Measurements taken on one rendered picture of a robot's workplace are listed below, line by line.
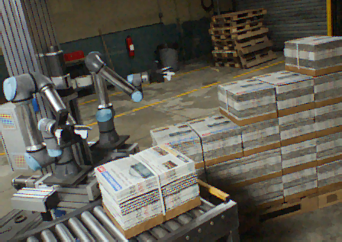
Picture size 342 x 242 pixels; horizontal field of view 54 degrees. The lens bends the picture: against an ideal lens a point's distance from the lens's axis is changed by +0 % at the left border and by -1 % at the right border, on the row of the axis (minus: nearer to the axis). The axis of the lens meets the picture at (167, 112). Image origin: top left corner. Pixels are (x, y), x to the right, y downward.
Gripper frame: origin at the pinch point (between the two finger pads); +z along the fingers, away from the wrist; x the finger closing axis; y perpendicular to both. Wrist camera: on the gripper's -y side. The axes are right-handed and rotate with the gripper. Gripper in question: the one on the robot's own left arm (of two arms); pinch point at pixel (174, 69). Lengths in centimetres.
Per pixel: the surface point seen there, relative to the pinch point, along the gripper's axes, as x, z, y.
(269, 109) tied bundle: 35, 59, 28
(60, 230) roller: 119, -70, 28
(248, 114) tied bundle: 38, 43, 28
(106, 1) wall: -670, -100, 4
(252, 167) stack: 44, 42, 67
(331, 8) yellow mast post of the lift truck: -37, 141, -18
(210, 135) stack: 44, 15, 36
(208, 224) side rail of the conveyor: 132, -4, 28
